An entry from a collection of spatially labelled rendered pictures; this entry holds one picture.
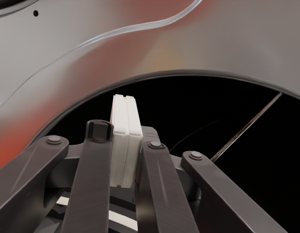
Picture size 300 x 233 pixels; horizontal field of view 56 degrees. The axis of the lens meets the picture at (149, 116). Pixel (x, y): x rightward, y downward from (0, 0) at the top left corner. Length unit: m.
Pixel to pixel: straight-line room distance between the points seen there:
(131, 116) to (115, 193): 0.14
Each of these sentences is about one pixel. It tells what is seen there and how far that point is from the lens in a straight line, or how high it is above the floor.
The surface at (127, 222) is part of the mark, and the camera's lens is 0.25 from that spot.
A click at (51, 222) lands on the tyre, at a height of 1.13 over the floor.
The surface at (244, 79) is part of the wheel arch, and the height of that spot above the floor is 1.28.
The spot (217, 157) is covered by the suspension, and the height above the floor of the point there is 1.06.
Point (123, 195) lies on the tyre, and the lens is 0.28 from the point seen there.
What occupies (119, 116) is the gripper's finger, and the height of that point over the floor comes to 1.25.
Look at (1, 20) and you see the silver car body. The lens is 0.66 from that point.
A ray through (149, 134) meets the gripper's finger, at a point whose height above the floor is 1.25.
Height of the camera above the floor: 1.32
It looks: 22 degrees down
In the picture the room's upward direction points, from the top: 37 degrees clockwise
